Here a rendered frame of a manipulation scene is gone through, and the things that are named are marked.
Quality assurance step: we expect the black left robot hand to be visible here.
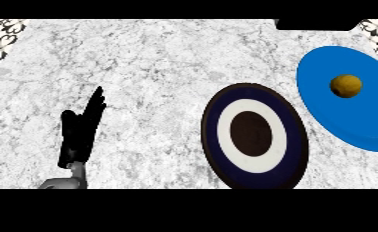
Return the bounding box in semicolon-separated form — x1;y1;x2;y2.
56;85;108;169

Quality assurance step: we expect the dark blue and white plate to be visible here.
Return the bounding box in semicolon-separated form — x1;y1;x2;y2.
200;82;310;190

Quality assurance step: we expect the yellow lemon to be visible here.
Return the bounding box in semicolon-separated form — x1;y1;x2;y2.
328;74;365;99

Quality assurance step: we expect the black appliance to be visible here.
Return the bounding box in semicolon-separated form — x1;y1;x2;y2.
273;18;366;32

